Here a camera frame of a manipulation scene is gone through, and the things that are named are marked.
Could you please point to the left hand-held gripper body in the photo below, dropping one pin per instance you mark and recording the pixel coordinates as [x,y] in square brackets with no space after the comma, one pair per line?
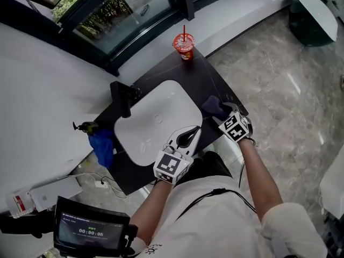
[170,167]

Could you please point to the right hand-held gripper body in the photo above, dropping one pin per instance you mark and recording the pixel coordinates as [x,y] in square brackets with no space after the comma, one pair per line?
[233,128]

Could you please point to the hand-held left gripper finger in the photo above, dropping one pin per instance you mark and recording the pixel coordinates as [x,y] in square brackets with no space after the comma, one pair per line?
[194,146]
[173,141]

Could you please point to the dark grey rag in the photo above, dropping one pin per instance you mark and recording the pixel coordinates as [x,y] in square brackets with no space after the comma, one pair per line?
[213,106]

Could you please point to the black faucet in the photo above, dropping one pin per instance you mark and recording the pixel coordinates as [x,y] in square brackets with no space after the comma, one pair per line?
[122,98]

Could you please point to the person's right forearm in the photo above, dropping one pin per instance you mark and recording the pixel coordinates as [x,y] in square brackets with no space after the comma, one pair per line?
[262,179]

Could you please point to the person's left forearm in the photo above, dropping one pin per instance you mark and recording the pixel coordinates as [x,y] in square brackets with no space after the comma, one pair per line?
[150,214]

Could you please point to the person's black trousers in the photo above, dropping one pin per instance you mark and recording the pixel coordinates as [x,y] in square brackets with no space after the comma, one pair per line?
[209,165]

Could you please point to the white sink basin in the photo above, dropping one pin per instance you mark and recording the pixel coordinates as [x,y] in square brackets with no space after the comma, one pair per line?
[150,122]

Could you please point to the dark vanity cabinet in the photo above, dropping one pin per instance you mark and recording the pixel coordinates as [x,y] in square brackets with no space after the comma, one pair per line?
[193,74]

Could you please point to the crumpled blue fabric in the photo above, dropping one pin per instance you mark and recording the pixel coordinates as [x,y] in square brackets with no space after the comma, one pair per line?
[103,146]

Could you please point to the white power strip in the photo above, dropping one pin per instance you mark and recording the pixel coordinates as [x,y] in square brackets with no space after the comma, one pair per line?
[101,184]

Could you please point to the red drink cup with straw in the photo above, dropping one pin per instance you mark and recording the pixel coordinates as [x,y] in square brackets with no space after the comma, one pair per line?
[185,46]

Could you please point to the person's white shirt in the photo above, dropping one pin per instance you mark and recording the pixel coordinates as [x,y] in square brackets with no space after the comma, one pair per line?
[215,230]

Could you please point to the green soap pump bottle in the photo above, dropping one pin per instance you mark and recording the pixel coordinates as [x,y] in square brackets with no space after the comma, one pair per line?
[88,127]

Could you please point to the black monitor screen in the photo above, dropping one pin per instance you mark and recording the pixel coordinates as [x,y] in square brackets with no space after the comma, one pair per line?
[90,231]

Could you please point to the white box appliance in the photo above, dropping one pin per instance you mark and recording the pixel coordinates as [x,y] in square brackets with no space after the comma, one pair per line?
[56,193]

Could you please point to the clear bag with red label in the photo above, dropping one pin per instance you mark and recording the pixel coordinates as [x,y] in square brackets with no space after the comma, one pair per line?
[20,203]

